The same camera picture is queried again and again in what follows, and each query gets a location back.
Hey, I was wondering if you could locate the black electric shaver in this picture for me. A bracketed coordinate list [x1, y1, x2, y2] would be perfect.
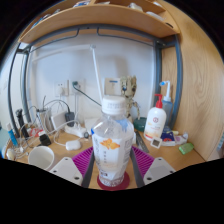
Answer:
[15, 108, 30, 140]

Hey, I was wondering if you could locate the white power adapter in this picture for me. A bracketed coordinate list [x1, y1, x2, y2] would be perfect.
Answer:
[49, 111, 67, 132]

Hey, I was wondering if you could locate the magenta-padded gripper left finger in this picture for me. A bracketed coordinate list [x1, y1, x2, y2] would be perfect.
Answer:
[48, 145, 97, 190]

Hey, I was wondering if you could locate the wooden wall shelf unit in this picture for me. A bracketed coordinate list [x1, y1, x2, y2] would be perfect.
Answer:
[17, 0, 181, 45]

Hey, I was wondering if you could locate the white pump bottle red pump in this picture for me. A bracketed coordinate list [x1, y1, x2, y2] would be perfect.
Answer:
[143, 93, 167, 142]

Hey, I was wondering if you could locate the cream ceramic mug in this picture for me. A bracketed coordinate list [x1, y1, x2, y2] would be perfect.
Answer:
[27, 145, 56, 172]

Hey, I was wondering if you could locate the small black box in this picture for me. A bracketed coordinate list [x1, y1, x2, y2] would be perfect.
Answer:
[38, 133, 52, 147]

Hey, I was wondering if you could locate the metal ruler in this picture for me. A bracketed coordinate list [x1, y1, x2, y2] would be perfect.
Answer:
[134, 130, 150, 154]

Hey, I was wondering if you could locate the white thin desk lamp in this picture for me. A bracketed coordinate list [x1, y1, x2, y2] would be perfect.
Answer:
[89, 44, 105, 105]

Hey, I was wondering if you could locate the clear plastic water bottle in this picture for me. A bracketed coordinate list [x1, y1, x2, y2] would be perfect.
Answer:
[90, 95, 135, 188]

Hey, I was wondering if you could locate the small green packet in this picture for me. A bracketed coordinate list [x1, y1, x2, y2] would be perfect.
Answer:
[177, 142, 195, 155]

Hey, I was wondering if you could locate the flat round red coaster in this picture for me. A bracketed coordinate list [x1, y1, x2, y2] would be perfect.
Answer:
[96, 170, 131, 192]

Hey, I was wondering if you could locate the blue canister with white cap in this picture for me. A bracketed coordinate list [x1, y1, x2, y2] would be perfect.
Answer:
[6, 122, 18, 148]

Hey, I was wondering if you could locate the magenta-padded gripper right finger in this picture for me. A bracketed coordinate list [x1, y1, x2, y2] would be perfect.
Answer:
[128, 145, 177, 189]

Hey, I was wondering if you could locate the black plug-in charger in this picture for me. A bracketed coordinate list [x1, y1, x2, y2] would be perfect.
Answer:
[63, 111, 76, 128]

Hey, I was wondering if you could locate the brown tree creature figure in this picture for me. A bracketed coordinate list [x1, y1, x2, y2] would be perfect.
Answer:
[119, 75, 141, 123]

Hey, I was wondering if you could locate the clear spray bottle white nozzle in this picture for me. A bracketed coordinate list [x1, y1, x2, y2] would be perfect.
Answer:
[158, 80, 174, 130]

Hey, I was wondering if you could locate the white wall socket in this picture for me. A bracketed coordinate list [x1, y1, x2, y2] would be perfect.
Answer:
[69, 78, 86, 96]
[53, 80, 70, 97]

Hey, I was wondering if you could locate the white earbud case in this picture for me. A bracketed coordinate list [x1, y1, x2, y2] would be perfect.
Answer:
[64, 139, 82, 152]

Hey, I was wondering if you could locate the grey metal desk frame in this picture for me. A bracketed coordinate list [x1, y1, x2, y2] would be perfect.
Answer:
[7, 23, 184, 134]

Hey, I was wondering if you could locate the stainless steel tumbler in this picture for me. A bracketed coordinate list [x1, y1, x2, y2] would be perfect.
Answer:
[36, 107, 51, 133]

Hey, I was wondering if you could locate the white box with blue label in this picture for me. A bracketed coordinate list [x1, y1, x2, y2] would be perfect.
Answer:
[104, 76, 121, 96]

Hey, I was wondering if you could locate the small white desk thermometer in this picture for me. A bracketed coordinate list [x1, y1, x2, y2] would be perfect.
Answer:
[149, 137, 164, 150]

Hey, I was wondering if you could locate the white power strip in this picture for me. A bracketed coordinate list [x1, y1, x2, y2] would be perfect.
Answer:
[62, 123, 89, 139]

